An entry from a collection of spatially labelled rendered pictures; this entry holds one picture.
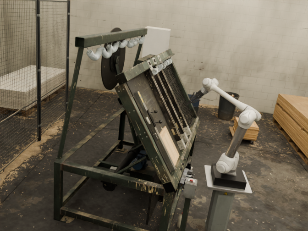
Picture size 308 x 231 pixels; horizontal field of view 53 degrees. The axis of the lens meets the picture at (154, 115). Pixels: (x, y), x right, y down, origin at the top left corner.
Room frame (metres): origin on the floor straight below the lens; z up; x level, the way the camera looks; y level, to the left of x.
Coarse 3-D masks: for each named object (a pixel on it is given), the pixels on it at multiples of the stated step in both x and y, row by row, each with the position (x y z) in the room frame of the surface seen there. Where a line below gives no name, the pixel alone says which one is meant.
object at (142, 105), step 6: (138, 96) 3.07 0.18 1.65; (138, 102) 3.07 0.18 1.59; (144, 108) 3.06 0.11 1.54; (144, 114) 3.06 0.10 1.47; (150, 120) 3.04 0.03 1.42; (150, 126) 3.04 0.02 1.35; (156, 132) 3.02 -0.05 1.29; (162, 144) 3.01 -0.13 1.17; (162, 150) 3.00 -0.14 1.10; (168, 156) 2.99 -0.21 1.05; (168, 162) 2.99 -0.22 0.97; (174, 168) 2.98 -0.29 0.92
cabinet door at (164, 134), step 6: (162, 132) 3.22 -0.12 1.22; (168, 132) 3.38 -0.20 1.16; (162, 138) 3.13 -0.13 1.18; (168, 138) 3.30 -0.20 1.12; (168, 144) 3.21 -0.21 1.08; (174, 144) 3.38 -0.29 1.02; (168, 150) 3.12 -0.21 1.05; (174, 150) 3.29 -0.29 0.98; (174, 156) 3.20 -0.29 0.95; (174, 162) 3.11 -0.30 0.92
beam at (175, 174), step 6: (198, 120) 4.82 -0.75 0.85; (192, 126) 4.35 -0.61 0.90; (192, 138) 4.05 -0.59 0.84; (186, 144) 3.67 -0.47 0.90; (180, 150) 3.52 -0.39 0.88; (180, 156) 3.31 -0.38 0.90; (186, 156) 3.46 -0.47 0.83; (180, 162) 3.19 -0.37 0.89; (174, 174) 2.88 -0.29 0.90; (180, 174) 3.02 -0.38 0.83; (174, 180) 2.80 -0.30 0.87; (168, 186) 2.72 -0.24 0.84; (174, 186) 2.73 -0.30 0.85; (168, 192) 2.72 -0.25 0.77
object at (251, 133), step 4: (236, 120) 6.37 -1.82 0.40; (236, 124) 6.32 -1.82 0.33; (252, 124) 6.24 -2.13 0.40; (256, 124) 6.26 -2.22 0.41; (232, 128) 6.56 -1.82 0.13; (248, 128) 6.05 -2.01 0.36; (252, 128) 6.06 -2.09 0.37; (256, 128) 6.05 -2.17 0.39; (232, 132) 6.30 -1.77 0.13; (248, 132) 6.06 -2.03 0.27; (252, 132) 6.06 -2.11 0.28; (256, 132) 6.05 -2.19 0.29; (232, 136) 6.11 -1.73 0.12; (244, 136) 6.06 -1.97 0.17; (248, 136) 6.05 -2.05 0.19; (252, 136) 6.06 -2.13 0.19; (256, 136) 6.06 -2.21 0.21; (252, 140) 6.06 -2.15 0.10
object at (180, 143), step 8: (160, 64) 3.64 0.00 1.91; (144, 72) 3.64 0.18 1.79; (152, 80) 3.62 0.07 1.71; (152, 88) 3.61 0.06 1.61; (160, 96) 3.59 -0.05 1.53; (160, 104) 3.59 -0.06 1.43; (168, 112) 3.56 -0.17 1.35; (168, 120) 3.56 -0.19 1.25; (176, 128) 3.57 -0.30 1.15; (176, 136) 3.53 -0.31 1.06; (184, 144) 3.54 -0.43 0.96
